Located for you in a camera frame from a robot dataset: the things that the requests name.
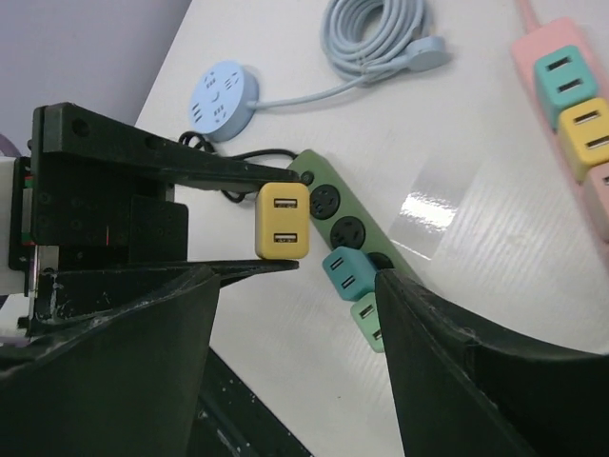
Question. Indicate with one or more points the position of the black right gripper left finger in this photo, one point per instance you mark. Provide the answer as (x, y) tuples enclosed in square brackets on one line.
[(121, 384)]

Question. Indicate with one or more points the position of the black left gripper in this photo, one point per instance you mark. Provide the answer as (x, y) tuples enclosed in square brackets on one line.
[(101, 227)]

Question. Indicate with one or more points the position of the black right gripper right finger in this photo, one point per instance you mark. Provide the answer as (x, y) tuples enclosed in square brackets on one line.
[(466, 386)]

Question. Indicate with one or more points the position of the green power strip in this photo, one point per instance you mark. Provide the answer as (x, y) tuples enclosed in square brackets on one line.
[(341, 219)]

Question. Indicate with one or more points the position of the pink USB charger plug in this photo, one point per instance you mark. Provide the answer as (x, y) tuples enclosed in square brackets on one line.
[(595, 196)]

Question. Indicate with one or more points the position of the yellow USB charger plug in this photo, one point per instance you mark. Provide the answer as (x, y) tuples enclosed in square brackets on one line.
[(583, 135)]

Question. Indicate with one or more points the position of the teal USB charger plug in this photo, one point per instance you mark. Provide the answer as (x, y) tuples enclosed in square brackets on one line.
[(562, 80)]

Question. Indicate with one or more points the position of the round blue power socket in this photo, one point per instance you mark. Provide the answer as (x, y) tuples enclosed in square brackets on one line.
[(221, 104)]

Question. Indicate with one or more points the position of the pink power strip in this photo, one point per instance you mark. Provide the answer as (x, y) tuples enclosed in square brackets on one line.
[(539, 40)]

